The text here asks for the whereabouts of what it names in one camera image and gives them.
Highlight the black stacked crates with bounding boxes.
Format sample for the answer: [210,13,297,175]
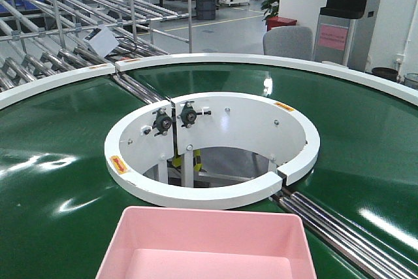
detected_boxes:
[196,0,216,20]

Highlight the pink plastic bin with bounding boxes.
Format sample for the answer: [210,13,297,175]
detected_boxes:
[97,206,316,278]

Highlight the steel roller rack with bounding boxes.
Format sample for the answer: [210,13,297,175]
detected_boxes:
[1,0,191,91]

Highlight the steel transfer rollers front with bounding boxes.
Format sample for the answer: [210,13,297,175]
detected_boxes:
[272,190,417,278]

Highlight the red planter box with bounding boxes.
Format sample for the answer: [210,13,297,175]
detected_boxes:
[266,16,297,31]

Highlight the white inner conveyor ring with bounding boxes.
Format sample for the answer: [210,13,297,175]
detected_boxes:
[104,91,321,210]

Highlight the grey office chair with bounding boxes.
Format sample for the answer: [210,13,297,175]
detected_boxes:
[263,25,313,60]

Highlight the grey control box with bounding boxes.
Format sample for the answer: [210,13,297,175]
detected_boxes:
[84,25,119,57]

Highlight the black grey kiosk machine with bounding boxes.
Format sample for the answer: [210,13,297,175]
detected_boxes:
[313,0,372,71]

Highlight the white outer conveyor rim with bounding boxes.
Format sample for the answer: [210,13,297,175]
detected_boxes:
[1,53,417,109]

